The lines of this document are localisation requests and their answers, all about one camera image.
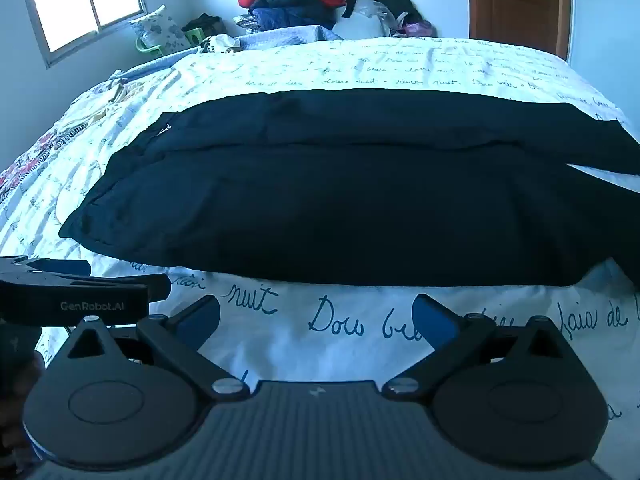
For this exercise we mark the black bag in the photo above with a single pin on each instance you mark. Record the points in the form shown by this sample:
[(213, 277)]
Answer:
[(397, 2)]

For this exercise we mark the white plastic bag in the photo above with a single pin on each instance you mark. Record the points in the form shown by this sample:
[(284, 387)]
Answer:
[(365, 22)]

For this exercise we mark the white script-print bed sheet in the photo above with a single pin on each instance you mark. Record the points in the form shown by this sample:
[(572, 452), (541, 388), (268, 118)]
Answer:
[(310, 65)]

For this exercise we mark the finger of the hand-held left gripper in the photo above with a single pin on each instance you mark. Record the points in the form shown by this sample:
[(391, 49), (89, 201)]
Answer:
[(45, 266), (145, 285)]

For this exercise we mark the black pants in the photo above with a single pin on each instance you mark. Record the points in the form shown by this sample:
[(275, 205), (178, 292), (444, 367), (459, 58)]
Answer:
[(325, 200)]

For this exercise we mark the floral pillow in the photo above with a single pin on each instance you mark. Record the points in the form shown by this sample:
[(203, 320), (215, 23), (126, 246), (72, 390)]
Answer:
[(157, 27)]

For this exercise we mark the dark blue jacket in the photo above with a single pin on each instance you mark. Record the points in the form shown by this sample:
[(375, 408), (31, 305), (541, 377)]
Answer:
[(295, 15)]

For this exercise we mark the black cloth on stool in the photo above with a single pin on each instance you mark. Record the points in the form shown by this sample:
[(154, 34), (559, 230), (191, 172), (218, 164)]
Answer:
[(202, 22)]

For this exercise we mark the brown wooden door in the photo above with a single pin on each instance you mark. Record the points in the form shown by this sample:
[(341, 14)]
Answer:
[(520, 5)]

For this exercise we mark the green plastic stool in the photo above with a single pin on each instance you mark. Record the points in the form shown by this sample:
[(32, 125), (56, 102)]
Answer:
[(192, 36)]

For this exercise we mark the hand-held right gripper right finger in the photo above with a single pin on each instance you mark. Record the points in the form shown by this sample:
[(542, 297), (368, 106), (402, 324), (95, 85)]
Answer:
[(435, 325)]

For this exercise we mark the light blue quilt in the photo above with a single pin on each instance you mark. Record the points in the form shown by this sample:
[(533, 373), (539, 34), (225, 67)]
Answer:
[(280, 37)]

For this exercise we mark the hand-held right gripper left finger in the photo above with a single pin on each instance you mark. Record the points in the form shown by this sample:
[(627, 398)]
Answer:
[(200, 327)]

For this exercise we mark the window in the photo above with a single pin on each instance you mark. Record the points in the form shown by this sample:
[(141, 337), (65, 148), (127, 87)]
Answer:
[(85, 0)]

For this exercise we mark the purple cloth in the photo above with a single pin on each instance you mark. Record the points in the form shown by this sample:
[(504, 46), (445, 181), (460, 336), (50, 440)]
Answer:
[(417, 28)]

